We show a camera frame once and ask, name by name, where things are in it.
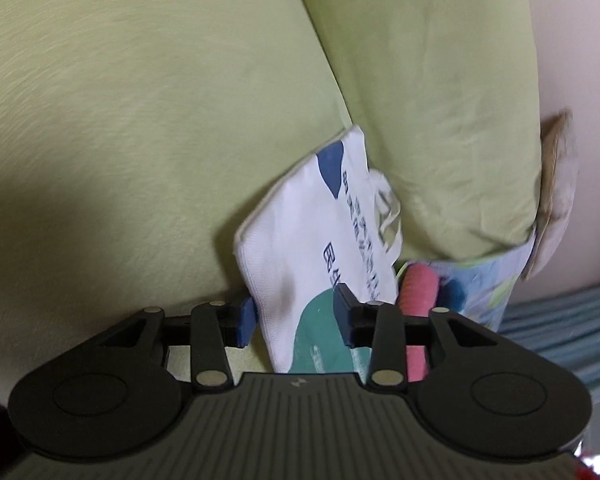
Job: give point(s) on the pastel patterned cloth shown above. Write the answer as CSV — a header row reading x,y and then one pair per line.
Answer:
x,y
485,290

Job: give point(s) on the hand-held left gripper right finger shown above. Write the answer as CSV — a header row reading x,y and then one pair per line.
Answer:
x,y
341,310

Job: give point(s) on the teal striped mat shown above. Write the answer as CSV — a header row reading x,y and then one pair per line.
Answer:
x,y
570,330

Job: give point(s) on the blue towel with white lines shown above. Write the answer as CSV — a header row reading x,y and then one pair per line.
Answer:
x,y
455,292

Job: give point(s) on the pink ribbed blanket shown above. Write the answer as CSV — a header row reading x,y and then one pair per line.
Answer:
x,y
419,290

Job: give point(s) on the green sofa cushion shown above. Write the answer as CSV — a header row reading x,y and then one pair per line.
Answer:
x,y
130,110

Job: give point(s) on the white printed shopping bag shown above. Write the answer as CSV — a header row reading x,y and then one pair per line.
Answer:
x,y
290,240

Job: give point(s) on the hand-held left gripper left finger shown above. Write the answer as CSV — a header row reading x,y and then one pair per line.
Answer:
x,y
247,322

